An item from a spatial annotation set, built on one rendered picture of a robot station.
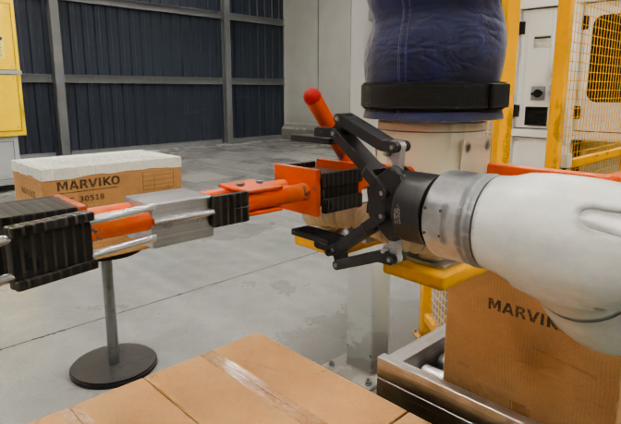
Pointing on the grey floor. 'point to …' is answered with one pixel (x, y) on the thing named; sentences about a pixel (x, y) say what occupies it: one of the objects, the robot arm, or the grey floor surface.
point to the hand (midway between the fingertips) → (307, 186)
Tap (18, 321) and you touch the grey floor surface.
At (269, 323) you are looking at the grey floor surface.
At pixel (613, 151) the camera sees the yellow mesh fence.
